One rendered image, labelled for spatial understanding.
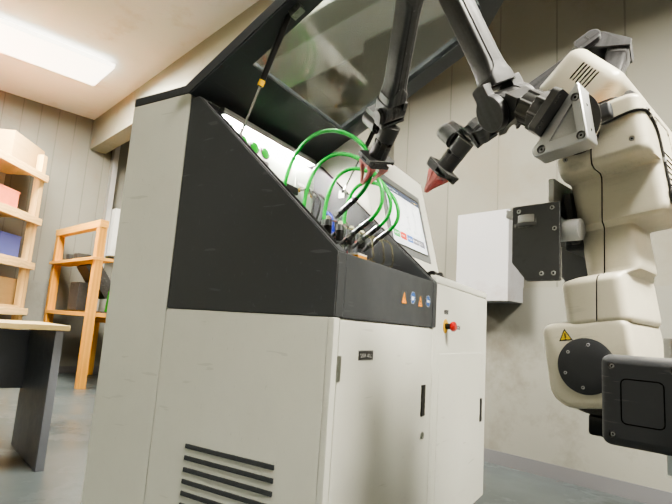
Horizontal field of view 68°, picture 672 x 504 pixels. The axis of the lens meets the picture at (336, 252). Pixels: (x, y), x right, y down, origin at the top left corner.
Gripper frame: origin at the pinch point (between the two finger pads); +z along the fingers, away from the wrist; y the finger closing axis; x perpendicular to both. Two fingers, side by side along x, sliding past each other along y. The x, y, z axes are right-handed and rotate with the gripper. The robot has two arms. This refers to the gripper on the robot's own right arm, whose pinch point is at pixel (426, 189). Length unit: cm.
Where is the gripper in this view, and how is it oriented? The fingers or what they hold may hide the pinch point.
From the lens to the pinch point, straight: 166.5
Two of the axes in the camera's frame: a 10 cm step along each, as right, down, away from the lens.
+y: -4.4, -6.7, 6.0
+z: -5.4, 7.3, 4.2
